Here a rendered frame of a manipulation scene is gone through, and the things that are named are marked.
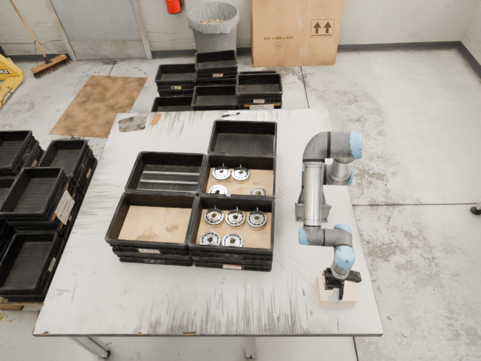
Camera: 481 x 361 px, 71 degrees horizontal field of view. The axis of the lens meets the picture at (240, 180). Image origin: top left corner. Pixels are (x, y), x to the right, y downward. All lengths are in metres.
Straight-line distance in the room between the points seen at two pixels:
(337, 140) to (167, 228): 0.95
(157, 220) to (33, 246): 1.19
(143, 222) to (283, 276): 0.77
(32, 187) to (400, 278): 2.69
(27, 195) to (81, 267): 0.97
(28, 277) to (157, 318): 1.18
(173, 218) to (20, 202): 1.29
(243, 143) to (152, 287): 1.00
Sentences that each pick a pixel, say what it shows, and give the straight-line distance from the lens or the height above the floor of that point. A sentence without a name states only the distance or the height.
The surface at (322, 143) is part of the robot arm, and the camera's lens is 1.42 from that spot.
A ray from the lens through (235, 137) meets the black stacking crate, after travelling 2.17.
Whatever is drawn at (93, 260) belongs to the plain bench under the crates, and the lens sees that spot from 1.97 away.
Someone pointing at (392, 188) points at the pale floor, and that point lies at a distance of 3.15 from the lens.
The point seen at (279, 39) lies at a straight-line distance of 4.35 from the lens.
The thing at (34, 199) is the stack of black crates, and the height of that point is 0.49.
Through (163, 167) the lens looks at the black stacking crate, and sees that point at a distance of 2.06.
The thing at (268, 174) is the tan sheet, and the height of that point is 0.83.
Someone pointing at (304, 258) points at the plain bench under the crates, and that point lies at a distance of 1.80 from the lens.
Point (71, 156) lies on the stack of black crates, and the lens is 3.07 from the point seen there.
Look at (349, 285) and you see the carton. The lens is 1.70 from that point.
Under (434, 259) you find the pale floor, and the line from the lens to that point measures 2.88.
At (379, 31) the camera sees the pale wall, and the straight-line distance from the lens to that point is 4.84.
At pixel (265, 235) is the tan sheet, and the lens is 1.70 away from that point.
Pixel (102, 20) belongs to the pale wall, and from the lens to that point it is 4.78.
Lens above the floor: 2.29
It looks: 50 degrees down
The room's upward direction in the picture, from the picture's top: 3 degrees counter-clockwise
